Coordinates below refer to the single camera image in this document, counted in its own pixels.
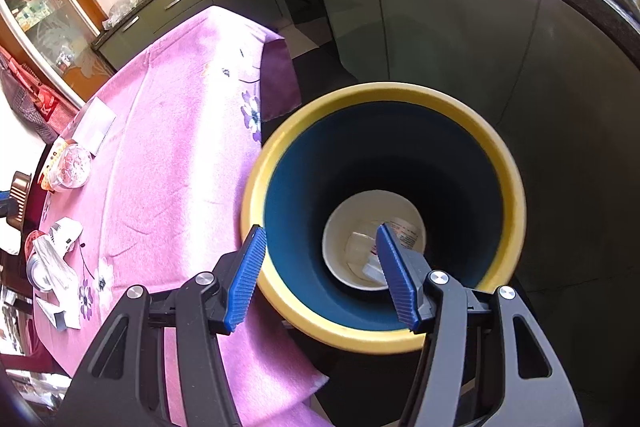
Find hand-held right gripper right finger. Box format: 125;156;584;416
375;223;586;427

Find white flat paper box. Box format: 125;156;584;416
74;98;116;154

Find wooden framed glass door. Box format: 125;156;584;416
0;0;116;98

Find small white carton piece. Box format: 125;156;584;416
37;297;83;330

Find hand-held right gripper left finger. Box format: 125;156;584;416
60;224;268;427

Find pink floral tablecloth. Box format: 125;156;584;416
30;6;333;427

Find crumpled white packaging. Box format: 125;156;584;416
30;217;83;293

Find red checked cloth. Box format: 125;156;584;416
0;49;81;142

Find white paper bowl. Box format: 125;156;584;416
322;191;427;292

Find clear plastic wrapper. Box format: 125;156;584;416
347;231;386;280

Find round clear plastic container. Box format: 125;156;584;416
49;142;93;192

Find brown ribbed tin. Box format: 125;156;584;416
7;171;33;233

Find green kitchen cabinets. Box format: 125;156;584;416
97;0;640;308

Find white printed wrapper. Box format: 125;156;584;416
387;217;425;255

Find yellow-rimmed blue waste bin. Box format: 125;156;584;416
241;82;527;354

